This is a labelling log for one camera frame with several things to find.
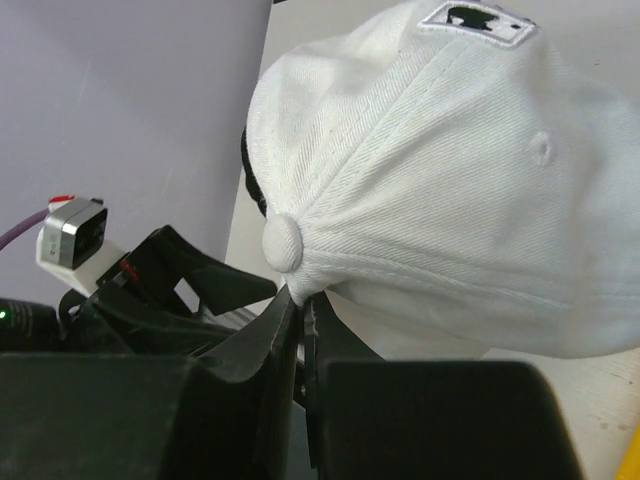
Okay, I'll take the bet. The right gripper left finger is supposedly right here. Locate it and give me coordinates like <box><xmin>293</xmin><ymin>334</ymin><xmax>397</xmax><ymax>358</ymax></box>
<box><xmin>1</xmin><ymin>291</ymin><xmax>298</xmax><ymax>479</ymax></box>

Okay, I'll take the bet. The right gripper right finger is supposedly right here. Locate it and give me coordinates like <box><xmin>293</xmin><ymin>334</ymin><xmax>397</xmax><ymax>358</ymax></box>
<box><xmin>303</xmin><ymin>293</ymin><xmax>582</xmax><ymax>479</ymax></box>

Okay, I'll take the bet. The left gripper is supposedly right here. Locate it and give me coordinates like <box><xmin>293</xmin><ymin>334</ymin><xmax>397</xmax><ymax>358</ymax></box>
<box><xmin>58</xmin><ymin>225</ymin><xmax>277</xmax><ymax>355</ymax></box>

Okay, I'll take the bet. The white baseball cap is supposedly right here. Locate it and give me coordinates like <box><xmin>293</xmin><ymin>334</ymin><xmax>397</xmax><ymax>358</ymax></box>
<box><xmin>244</xmin><ymin>1</ymin><xmax>639</xmax><ymax>358</ymax></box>

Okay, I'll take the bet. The black cap white logo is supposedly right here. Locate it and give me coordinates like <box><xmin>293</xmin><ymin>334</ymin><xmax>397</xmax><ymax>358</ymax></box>
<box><xmin>240</xmin><ymin>130</ymin><xmax>267</xmax><ymax>217</ymax></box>

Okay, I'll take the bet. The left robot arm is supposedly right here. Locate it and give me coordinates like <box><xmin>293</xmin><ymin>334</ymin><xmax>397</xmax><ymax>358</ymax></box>
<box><xmin>1</xmin><ymin>226</ymin><xmax>277</xmax><ymax>357</ymax></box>

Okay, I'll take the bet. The yellow plastic tray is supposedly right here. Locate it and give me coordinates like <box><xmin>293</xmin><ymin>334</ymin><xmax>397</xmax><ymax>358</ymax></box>
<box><xmin>615</xmin><ymin>431</ymin><xmax>640</xmax><ymax>480</ymax></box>

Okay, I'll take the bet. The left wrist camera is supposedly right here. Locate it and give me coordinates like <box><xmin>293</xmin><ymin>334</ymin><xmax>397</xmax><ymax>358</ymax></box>
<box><xmin>36</xmin><ymin>195</ymin><xmax>125</xmax><ymax>297</ymax></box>

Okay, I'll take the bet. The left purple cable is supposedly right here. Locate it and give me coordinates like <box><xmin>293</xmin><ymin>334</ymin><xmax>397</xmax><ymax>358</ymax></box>
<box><xmin>0</xmin><ymin>209</ymin><xmax>51</xmax><ymax>251</ymax></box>

